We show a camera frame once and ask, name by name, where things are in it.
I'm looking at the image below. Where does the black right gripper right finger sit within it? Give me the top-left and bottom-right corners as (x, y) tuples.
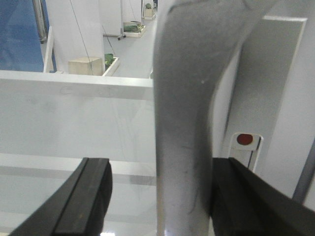
(211, 158), (315, 236)

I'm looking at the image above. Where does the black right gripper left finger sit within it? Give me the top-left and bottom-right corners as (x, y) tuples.
(11, 158), (113, 236)

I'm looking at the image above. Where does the white framed sliding glass door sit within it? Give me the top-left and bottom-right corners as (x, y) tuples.
(0, 16), (307, 236)

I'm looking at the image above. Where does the grey metal door handle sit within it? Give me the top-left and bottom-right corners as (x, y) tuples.
(153, 0), (275, 236)

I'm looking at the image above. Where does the white lock indicator red dot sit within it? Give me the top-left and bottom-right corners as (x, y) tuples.
(228, 132), (264, 173)

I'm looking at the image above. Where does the light wooden box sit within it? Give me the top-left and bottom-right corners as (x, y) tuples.
(68, 57), (103, 76)

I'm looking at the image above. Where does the white planter box with plants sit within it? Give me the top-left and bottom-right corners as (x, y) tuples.
(103, 54), (120, 76)

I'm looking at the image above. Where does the blue curtain panel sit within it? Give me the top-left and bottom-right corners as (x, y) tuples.
(0, 0), (44, 72)

